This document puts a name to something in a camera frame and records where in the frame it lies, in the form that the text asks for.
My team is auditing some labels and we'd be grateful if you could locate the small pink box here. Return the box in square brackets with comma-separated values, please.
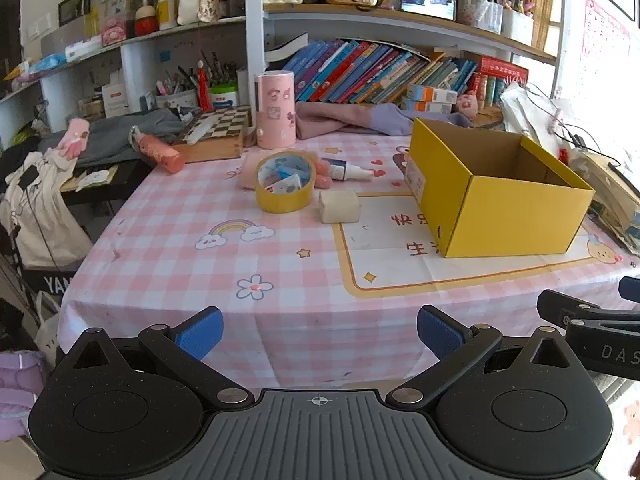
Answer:
[100, 22, 128, 46]

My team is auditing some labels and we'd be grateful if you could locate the clear pen holder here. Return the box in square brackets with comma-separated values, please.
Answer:
[457, 0, 503, 33]

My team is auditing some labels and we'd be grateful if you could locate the wooden chessboard box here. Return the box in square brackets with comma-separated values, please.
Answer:
[170, 106, 252, 163]

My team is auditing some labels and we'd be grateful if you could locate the orange white carton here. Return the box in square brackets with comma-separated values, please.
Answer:
[406, 85, 458, 103]
[402, 100, 457, 115]

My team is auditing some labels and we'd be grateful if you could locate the pink wall poster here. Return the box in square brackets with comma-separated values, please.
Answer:
[582, 0, 633, 111]

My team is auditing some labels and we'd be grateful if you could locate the pink glove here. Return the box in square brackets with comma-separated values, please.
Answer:
[56, 117, 91, 161]

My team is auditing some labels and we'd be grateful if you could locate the pile of papers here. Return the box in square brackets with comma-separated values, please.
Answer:
[500, 82, 571, 146]

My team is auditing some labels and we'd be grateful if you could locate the pink and lilac garment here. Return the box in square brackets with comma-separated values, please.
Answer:
[295, 101, 471, 138]

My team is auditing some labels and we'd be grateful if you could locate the black low table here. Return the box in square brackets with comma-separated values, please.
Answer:
[60, 157, 153, 207]

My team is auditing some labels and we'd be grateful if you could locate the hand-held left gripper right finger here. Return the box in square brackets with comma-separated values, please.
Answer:
[385, 305, 587, 408]

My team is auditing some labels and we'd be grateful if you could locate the pink tube bottle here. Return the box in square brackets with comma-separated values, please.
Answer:
[131, 127, 186, 174]

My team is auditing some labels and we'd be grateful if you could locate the lilac bag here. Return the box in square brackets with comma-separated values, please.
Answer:
[0, 350, 51, 436]

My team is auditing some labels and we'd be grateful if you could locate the white flat stick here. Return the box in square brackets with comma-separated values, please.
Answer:
[182, 110, 228, 142]

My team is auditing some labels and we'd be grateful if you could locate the desktop with pink checked tablecloth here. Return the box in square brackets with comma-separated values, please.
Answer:
[59, 125, 640, 391]

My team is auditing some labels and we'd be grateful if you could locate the white storage bin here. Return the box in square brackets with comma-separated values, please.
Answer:
[501, 7, 535, 46]

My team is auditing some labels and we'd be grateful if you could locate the small black picture frame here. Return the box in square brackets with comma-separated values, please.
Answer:
[58, 0, 91, 26]

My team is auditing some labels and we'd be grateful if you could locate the white carton red label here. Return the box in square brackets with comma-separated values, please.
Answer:
[101, 82, 132, 118]

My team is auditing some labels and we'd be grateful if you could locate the stack of papers and cardboard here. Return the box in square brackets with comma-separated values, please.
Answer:
[565, 147, 640, 256]

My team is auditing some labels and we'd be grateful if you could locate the white cup of pens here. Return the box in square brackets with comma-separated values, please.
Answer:
[155, 67, 201, 108]

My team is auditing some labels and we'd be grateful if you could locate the row of colourful books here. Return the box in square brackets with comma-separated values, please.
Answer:
[280, 39, 530, 106]

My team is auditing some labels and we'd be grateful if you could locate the grey cloth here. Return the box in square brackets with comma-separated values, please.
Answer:
[37, 109, 186, 168]

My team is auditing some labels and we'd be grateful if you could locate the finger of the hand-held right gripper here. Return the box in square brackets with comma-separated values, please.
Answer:
[537, 289, 640, 331]
[618, 275, 640, 303]

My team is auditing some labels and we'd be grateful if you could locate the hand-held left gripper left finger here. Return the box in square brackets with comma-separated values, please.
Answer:
[59, 306, 256, 408]

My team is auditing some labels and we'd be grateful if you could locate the red round doll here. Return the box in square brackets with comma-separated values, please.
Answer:
[134, 0, 158, 37]

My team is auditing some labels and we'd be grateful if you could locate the smartphone showing picture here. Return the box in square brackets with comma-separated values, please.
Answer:
[400, 0, 457, 22]

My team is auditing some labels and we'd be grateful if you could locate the white garment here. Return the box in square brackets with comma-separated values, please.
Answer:
[0, 150, 96, 268]

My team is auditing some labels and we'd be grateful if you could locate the yellow tape roll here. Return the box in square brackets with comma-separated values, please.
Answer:
[255, 151, 317, 214]

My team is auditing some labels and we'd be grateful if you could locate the blue plastic packet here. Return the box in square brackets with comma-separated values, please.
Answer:
[269, 157, 304, 192]

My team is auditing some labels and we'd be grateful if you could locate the white wooden bookshelf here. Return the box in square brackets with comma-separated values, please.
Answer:
[0, 0, 566, 126]

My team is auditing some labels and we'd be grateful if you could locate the white jar green lid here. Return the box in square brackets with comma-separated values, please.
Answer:
[209, 82, 240, 110]

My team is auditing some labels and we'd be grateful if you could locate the red slim bottle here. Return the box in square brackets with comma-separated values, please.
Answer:
[197, 60, 213, 112]

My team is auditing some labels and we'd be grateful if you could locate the pink cylinder container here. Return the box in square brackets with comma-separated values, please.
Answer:
[254, 71, 297, 150]

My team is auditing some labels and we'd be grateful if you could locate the white yellow bottle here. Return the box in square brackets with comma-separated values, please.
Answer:
[156, 0, 178, 31]

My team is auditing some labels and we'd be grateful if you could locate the cream white block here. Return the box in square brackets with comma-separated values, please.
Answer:
[318, 190, 362, 224]

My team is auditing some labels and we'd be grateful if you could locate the yellow cardboard box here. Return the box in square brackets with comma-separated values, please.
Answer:
[404, 117, 597, 259]

